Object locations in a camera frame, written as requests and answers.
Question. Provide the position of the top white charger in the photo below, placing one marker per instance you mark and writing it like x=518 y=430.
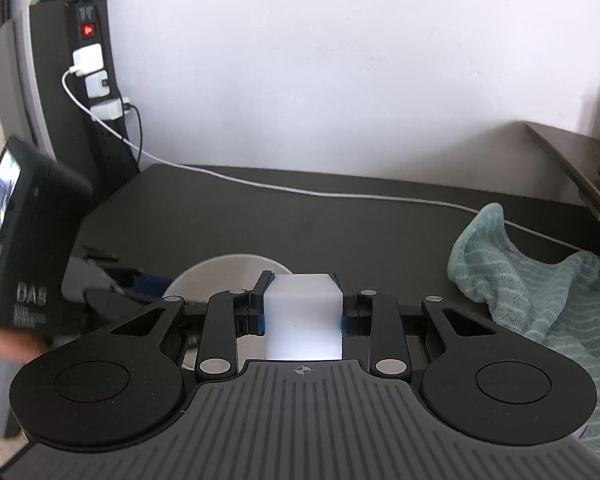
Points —
x=87 y=60

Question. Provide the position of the dark wall shelf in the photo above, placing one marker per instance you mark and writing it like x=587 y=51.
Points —
x=577 y=155

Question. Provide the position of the white charger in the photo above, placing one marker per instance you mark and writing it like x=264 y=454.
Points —
x=97 y=85
x=87 y=60
x=110 y=110

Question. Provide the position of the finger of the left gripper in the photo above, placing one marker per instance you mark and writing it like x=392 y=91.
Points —
x=150 y=284

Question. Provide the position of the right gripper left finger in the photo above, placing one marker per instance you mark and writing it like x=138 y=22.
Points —
x=230 y=315

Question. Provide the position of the green striped towel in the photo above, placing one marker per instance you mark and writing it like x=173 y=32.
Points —
x=554 y=304

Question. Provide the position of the black power strip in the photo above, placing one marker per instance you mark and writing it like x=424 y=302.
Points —
x=115 y=163

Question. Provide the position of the grey cabinet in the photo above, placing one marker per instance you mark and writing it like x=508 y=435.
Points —
x=34 y=52

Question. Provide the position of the white ceramic bowl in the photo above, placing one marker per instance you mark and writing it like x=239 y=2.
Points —
x=217 y=274

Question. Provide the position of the white sponge block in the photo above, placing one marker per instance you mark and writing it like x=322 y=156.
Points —
x=302 y=315

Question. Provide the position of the person's left hand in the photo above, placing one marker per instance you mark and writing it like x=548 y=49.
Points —
x=20 y=348

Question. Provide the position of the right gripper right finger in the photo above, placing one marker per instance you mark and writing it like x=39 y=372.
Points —
x=372 y=331

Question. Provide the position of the middle white charger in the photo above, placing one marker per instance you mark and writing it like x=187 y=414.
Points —
x=97 y=85

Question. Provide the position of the bottom white charger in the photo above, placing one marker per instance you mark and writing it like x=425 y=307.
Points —
x=110 y=110

